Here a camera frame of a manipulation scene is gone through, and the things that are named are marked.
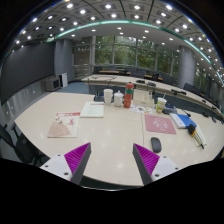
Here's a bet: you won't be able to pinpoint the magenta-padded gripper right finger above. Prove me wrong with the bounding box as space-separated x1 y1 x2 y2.
132 143 183 186

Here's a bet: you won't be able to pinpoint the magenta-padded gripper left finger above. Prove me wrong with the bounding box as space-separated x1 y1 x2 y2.
39 142 92 186

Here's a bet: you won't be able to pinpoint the black computer mouse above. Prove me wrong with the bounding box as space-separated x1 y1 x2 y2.
150 136 163 154

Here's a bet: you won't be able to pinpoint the pink printed mouse pad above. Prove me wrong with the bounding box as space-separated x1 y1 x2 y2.
144 114 177 135

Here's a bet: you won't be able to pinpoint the red and white magazine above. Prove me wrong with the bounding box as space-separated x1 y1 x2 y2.
47 111 81 139

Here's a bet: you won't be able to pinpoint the colourful sticker sheet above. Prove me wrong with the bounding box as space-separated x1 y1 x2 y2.
130 104 154 116

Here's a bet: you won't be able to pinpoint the pale green booklet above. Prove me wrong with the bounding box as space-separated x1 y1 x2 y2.
79 101 105 119

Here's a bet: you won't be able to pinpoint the blue and white book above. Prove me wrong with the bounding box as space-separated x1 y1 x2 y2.
169 113 198 130

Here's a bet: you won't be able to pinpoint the dark gooseneck desk microphone unit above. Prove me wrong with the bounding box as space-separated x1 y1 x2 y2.
93 92 106 102
162 105 192 118

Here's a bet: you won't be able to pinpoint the black handheld microphone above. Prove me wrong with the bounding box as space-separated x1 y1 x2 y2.
187 123 205 150

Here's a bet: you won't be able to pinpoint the printed drink cup with straw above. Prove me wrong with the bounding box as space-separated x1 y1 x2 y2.
155 93 168 114

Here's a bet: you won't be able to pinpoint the black office chair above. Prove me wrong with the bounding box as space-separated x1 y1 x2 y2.
0 123 41 164

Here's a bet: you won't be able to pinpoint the cream cardboard box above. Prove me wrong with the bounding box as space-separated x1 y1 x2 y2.
132 89 155 108

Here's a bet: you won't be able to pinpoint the red drink bottle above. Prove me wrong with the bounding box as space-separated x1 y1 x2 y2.
123 82 135 109

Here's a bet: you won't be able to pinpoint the white lidded mug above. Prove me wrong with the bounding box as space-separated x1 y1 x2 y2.
113 90 125 108

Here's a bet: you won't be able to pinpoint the white paper cup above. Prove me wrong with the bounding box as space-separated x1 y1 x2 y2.
103 88 114 106

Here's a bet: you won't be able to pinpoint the grey box appliance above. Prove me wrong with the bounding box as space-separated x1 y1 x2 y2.
44 77 61 92

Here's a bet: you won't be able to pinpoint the white upright appliance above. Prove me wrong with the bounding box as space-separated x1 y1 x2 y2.
58 72 69 88

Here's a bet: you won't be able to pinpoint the dark conference chairs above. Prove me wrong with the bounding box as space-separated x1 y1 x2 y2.
93 65 174 85

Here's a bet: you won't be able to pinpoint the round ceiling lights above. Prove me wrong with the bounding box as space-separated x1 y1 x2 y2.
13 2 224 78

